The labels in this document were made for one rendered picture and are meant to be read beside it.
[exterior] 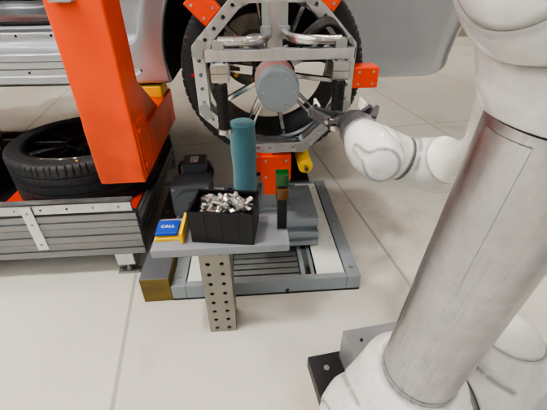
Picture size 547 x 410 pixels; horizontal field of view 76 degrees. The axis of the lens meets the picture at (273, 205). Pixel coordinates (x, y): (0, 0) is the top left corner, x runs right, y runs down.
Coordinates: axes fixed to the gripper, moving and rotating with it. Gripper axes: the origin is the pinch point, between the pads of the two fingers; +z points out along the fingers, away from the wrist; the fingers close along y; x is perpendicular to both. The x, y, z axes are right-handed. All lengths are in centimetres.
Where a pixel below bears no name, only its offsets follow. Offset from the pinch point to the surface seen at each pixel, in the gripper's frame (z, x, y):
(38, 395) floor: -35, -83, -100
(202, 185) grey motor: 29, -43, -48
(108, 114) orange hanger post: 12, -5, -72
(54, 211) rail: 20, -47, -107
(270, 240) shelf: -16.0, -38.0, -21.6
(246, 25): 75, 13, -26
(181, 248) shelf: -18, -38, -49
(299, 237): 23, -69, -6
